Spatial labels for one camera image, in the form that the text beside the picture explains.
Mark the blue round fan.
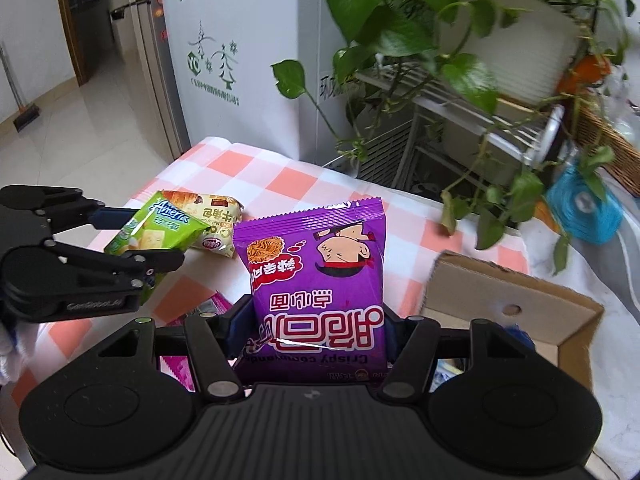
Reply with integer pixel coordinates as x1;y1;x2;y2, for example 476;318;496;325
544;164;624;247

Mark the pink snack packet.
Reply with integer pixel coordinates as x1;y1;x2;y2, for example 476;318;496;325
159;289;237;393

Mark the orange checked cloth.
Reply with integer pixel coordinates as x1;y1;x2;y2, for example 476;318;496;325
10;136;532;411

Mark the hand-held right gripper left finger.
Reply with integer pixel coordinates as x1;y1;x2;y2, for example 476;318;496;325
97;294;254;404

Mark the grey white bed sheet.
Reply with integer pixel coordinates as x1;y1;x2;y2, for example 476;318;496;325
517;160;640;478

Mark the purple snack packet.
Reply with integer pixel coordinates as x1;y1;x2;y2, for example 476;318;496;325
232;197;397;387

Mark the beige bread packet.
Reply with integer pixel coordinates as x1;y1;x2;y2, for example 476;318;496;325
189;192;245;260

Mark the wooden door frame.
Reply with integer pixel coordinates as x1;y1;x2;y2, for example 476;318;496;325
52;0;97;88

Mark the white plant pot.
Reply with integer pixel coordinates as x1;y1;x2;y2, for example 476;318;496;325
439;0;587;107

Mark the wicker basket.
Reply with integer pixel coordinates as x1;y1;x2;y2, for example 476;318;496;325
569;97;640;198

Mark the person's left hand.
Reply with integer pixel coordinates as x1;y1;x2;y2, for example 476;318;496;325
0;321;41;386

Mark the white refrigerator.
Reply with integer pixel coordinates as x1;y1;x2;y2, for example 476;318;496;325
127;0;351;167

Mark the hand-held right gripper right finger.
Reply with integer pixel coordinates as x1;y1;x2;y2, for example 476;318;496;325
380;309;534;404

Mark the cardboard box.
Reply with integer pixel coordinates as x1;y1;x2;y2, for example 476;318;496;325
419;250;606;412

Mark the white metal rack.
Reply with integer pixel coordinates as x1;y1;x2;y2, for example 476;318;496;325
350;62;567;198

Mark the broom with dustpan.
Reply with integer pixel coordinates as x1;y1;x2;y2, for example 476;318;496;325
0;42;42;134

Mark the green cracker packet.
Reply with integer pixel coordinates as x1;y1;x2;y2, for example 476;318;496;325
103;189;214;307

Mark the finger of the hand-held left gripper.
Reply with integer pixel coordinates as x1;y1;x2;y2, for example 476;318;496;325
46;240;186;314
30;186;147;235

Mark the orange plastic thing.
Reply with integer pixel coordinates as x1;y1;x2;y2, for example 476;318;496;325
556;54;613;95

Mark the green trailing plant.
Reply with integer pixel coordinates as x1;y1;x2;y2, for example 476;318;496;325
270;0;640;277

